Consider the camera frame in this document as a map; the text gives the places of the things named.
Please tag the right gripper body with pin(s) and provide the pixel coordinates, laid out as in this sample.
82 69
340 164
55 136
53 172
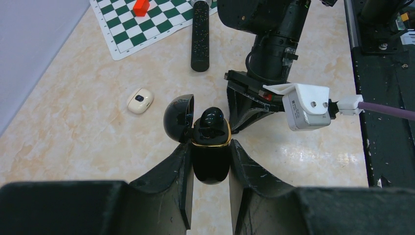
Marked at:
244 86

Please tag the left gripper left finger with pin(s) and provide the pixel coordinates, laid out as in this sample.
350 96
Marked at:
157 203

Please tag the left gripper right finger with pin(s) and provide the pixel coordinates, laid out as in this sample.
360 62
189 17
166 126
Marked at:
262 204

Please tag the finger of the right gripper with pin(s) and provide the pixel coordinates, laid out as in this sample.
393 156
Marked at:
246 109

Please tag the black earbud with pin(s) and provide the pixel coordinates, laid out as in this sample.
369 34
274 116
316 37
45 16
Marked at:
212 117

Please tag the black earbud case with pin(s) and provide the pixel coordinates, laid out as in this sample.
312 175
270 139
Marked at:
209 147

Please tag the white earbud charging case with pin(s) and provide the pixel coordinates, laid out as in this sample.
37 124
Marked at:
140 100

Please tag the black microphone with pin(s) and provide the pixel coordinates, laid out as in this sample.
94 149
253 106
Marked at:
200 35

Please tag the red block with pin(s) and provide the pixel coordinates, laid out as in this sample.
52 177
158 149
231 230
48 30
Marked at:
141 7

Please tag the green white chessboard mat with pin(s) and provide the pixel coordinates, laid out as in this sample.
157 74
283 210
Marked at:
125 33

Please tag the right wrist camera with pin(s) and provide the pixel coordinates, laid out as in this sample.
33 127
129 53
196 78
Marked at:
306 106

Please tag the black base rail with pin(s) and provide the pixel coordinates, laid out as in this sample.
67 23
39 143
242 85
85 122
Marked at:
382 43

